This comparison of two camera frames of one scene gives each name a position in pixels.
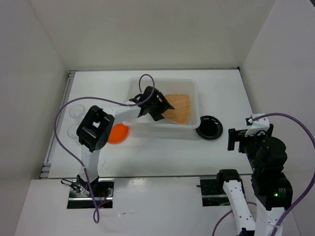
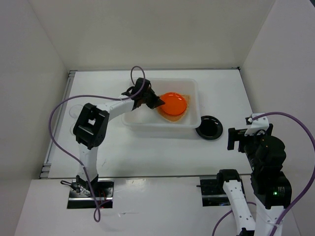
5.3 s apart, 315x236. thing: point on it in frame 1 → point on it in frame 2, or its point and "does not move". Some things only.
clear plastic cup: [76, 111] does not move
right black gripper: [233, 134] does not move
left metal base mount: [103, 191] does not move
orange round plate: [118, 133] → [175, 103]
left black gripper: [163, 105] → [156, 101]
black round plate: [210, 127] does not move
